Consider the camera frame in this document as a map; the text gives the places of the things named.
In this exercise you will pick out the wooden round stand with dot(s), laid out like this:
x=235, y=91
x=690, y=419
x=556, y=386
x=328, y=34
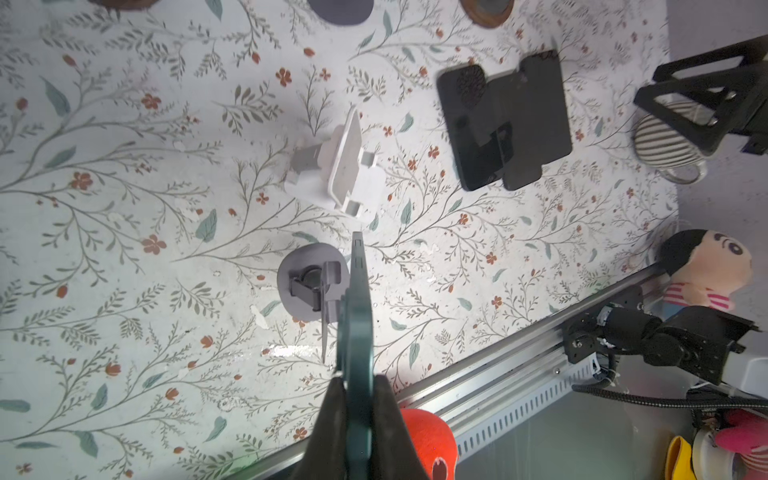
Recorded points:
x=489, y=14
x=125, y=5

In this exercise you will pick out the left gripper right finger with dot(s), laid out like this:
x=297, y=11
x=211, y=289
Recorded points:
x=393, y=453

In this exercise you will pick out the pink and yellow toys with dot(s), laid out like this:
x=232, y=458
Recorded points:
x=736, y=451

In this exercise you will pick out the grey round stand back left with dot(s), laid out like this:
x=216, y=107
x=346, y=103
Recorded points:
x=342, y=12

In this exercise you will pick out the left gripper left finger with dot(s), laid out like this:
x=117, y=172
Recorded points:
x=324, y=457

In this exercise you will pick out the silver ribbed bowl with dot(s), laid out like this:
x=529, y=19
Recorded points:
x=669, y=153

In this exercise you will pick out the grey round stand front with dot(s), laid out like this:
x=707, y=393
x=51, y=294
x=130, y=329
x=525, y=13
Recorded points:
x=311, y=282

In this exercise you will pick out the boy doll plush toy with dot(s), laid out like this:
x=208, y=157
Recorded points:
x=705, y=268

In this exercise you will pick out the grey round stand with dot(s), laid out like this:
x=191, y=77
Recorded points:
x=342, y=12
x=311, y=282

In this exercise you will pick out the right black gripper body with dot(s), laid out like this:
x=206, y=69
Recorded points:
x=736, y=96

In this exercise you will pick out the red shark plush toy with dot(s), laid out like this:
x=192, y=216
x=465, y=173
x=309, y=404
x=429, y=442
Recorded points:
x=434, y=443

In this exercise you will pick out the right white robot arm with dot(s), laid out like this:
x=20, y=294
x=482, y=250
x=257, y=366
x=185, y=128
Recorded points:
x=691, y=105

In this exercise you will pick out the white phone stand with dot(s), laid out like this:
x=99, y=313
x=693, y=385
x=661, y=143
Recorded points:
x=339, y=175

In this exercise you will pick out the phone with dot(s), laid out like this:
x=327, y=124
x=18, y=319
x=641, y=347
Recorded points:
x=531, y=125
x=355, y=361
x=479, y=134

